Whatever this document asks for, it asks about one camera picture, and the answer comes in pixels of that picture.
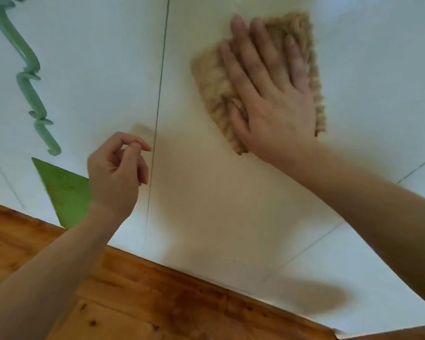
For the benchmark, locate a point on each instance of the person's left hand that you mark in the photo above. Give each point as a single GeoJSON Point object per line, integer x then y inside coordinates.
{"type": "Point", "coordinates": [111, 180]}

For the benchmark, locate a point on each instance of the person's right hand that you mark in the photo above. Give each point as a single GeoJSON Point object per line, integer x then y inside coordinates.
{"type": "Point", "coordinates": [276, 116]}

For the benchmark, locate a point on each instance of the person's left thumb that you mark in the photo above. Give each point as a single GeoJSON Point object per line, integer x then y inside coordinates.
{"type": "Point", "coordinates": [129, 154]}

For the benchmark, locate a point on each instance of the person's right middle finger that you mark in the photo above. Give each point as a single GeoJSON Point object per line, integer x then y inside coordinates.
{"type": "Point", "coordinates": [248, 49]}

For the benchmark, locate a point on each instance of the person's right thumb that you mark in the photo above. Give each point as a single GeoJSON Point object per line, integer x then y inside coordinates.
{"type": "Point", "coordinates": [238, 125]}

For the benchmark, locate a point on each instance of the person's right little finger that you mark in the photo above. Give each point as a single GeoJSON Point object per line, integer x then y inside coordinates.
{"type": "Point", "coordinates": [297, 63]}

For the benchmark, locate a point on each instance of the tan fluffy cleaning cloth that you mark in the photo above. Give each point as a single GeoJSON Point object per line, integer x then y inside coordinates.
{"type": "Point", "coordinates": [212, 84]}

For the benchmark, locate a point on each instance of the person's right forearm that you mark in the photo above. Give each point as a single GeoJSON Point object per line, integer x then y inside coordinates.
{"type": "Point", "coordinates": [375, 208]}

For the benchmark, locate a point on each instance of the person's left forearm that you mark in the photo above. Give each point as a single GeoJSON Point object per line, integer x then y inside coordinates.
{"type": "Point", "coordinates": [53, 272]}

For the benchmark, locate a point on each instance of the green triangular wall sticker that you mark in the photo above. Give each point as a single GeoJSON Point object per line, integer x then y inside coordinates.
{"type": "Point", "coordinates": [65, 191]}

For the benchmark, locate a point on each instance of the green wavy wall sticker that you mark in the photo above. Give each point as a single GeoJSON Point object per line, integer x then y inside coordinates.
{"type": "Point", "coordinates": [24, 60]}

